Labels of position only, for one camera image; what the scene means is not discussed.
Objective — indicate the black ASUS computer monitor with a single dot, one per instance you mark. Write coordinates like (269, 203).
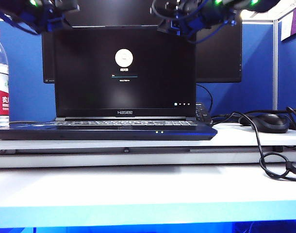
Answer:
(218, 60)

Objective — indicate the black and grey mouse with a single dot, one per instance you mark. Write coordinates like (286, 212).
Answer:
(270, 124)

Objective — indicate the black desktop keyboard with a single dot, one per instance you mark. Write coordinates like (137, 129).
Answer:
(202, 113)

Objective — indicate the white paper sign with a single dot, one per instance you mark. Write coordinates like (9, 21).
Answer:
(285, 29)

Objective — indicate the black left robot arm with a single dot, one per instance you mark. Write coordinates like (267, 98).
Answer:
(19, 9)

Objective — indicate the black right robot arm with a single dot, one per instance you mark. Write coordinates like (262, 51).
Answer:
(267, 4)

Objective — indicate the black Hasee laptop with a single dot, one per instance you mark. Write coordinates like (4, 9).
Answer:
(114, 97)

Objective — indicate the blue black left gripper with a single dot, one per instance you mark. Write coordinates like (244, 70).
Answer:
(54, 23)

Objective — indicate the clear water bottle red label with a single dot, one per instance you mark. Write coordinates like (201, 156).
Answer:
(0, 72)

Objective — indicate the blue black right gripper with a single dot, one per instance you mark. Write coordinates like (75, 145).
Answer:
(199, 20)

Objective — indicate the silver partition post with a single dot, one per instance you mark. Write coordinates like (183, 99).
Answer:
(274, 72)

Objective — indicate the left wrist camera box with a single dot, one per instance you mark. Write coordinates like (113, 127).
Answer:
(68, 5)

